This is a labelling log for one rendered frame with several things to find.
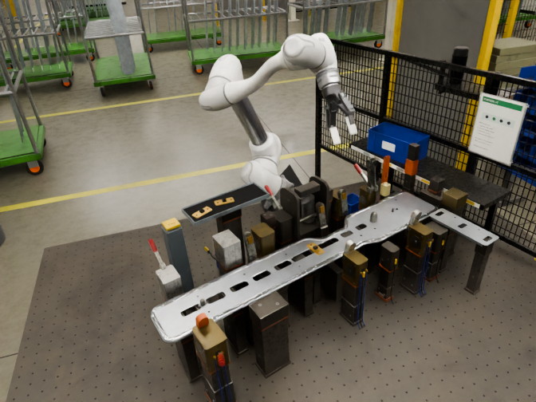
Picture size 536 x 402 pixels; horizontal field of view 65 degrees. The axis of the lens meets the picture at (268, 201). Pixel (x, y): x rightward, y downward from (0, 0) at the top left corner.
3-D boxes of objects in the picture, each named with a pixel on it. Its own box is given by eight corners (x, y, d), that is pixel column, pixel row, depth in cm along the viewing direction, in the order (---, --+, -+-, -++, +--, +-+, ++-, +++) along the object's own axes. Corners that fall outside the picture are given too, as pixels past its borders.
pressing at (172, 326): (170, 352, 138) (169, 348, 137) (147, 310, 154) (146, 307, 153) (441, 210, 199) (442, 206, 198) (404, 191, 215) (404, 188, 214)
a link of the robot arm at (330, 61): (321, 80, 171) (305, 76, 161) (310, 45, 172) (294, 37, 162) (344, 69, 165) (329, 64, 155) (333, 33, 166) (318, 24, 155)
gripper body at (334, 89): (317, 92, 167) (324, 114, 166) (326, 84, 158) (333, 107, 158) (333, 89, 169) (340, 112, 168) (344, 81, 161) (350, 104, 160)
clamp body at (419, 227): (418, 300, 190) (430, 239, 171) (398, 285, 198) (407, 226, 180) (427, 293, 193) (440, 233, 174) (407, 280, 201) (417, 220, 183)
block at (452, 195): (444, 259, 212) (457, 199, 192) (431, 251, 217) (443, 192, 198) (454, 253, 215) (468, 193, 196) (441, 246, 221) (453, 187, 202)
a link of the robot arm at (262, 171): (262, 202, 249) (232, 185, 238) (267, 178, 258) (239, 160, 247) (279, 195, 237) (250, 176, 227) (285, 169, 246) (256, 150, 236)
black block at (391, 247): (390, 307, 187) (397, 257, 171) (374, 294, 194) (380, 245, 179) (398, 302, 189) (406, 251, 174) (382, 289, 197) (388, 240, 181)
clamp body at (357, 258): (356, 332, 176) (362, 269, 158) (338, 315, 185) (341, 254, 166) (368, 325, 179) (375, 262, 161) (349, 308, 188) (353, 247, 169)
